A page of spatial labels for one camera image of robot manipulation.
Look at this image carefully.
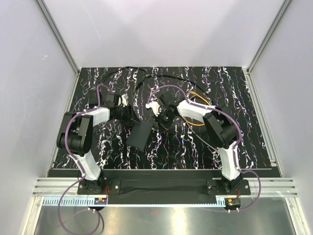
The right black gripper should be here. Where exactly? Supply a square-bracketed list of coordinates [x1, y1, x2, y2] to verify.
[153, 110, 176, 133]

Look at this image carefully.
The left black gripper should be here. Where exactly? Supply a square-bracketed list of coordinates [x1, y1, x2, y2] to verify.
[115, 104, 141, 127]

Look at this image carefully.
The black power adapter cable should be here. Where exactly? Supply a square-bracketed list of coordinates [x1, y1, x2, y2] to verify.
[88, 66, 148, 111]

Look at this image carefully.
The grey ethernet cable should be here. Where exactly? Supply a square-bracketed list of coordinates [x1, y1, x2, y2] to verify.
[189, 128, 221, 154]

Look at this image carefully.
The black cable gold connector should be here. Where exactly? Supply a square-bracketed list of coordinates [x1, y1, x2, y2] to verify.
[140, 74, 209, 96]

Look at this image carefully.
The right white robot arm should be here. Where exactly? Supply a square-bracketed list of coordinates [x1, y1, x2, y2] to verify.
[146, 95, 243, 194]

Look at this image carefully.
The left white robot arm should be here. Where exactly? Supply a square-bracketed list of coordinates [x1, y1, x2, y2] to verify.
[56, 94, 140, 194]

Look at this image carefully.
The black marble pattern mat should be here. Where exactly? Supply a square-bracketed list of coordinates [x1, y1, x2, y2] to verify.
[70, 67, 280, 177]

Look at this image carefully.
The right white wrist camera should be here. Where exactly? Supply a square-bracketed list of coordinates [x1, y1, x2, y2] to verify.
[145, 101, 160, 117]

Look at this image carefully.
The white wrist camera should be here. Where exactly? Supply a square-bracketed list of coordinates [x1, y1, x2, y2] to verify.
[145, 101, 160, 117]
[118, 94, 128, 107]

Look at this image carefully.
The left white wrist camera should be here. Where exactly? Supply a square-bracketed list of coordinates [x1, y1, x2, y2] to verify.
[118, 94, 128, 107]

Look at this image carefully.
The orange ethernet cable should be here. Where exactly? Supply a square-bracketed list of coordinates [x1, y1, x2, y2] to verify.
[180, 91, 213, 127]

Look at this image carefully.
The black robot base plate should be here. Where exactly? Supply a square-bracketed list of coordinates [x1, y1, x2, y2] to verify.
[78, 169, 251, 206]

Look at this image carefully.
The left aluminium frame post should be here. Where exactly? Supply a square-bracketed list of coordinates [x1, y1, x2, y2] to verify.
[34, 0, 80, 75]

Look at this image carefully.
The aluminium frame post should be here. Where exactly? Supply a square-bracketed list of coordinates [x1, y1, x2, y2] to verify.
[246, 0, 293, 73]
[34, 0, 80, 75]

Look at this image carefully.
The white slotted cable duct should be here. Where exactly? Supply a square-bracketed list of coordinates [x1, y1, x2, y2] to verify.
[43, 196, 225, 208]

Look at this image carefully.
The aluminium front rail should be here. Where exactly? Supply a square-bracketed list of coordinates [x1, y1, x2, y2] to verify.
[32, 178, 297, 197]

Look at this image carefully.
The right aluminium frame post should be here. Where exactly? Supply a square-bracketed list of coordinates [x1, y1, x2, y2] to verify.
[246, 0, 293, 73]

